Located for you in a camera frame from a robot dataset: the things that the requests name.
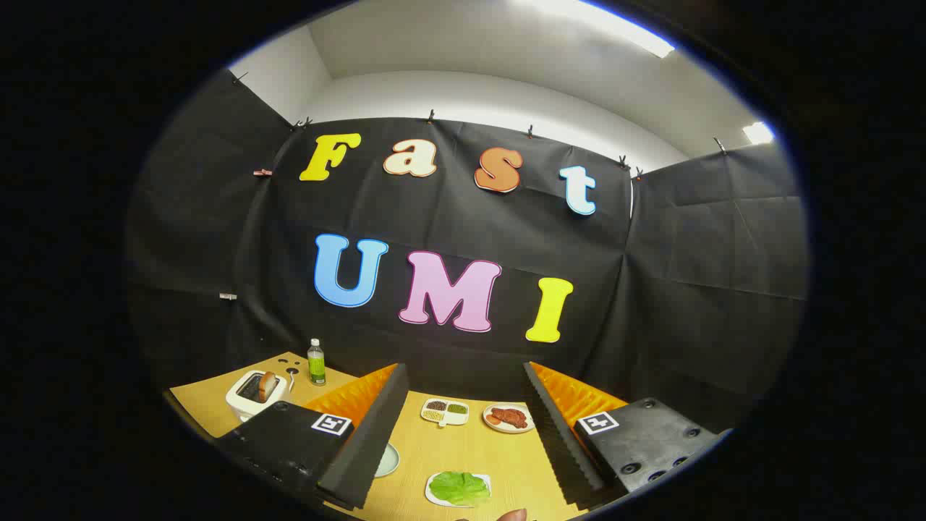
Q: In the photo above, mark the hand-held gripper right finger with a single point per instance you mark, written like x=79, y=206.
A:
x=553, y=434

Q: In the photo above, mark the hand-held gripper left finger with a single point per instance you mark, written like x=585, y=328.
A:
x=376, y=434

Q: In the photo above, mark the green lettuce leaf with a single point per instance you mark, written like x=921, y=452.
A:
x=459, y=488

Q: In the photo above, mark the toasted bread slice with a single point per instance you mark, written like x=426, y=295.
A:
x=268, y=386

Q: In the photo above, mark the pale green round plate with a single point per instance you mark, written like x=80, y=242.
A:
x=387, y=462

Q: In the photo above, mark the round white meat plate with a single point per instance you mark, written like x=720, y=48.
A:
x=517, y=430

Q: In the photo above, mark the red-brown meat piece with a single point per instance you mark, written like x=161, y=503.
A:
x=510, y=417

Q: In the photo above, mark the white divided snack dish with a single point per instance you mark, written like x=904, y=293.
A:
x=443, y=412

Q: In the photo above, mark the white square plate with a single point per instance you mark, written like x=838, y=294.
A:
x=432, y=499

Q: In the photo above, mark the green label plastic bottle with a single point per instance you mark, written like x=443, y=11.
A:
x=316, y=362

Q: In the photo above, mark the white toaster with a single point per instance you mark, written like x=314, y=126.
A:
x=242, y=405

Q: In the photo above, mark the black backdrop cloth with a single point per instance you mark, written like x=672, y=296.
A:
x=651, y=289

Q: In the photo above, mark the small ceiling light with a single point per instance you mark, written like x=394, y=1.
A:
x=757, y=132

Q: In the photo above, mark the long ceiling light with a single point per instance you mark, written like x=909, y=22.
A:
x=600, y=25

